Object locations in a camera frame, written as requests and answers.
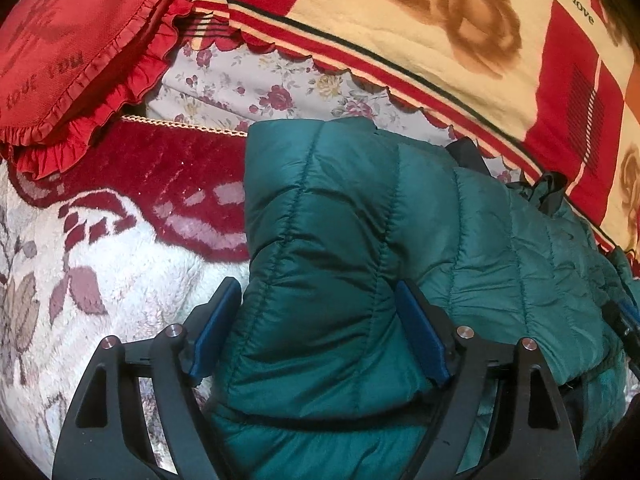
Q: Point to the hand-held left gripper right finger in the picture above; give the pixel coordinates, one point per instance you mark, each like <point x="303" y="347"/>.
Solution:
<point x="417" y="332"/>

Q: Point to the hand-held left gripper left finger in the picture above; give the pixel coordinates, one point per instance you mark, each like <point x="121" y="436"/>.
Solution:
<point x="216" y="317"/>

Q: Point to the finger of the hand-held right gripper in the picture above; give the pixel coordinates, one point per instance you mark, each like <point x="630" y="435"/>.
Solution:
<point x="629" y="317"/>

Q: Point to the green quilted puffer jacket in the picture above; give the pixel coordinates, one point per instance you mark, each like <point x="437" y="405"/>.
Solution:
<point x="350" y="260"/>

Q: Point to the red and white floral blanket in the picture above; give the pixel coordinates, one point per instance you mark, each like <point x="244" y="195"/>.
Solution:
<point x="100" y="260"/>

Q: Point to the pale floral bed sheet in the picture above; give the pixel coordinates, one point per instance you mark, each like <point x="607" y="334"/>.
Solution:
<point x="260" y="90"/>

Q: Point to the red heart-shaped ruffled pillow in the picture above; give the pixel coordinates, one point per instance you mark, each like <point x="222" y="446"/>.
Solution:
<point x="65" y="55"/>

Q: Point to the red checkered rose-print quilt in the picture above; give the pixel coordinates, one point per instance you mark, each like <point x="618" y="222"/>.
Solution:
<point x="450" y="25"/>

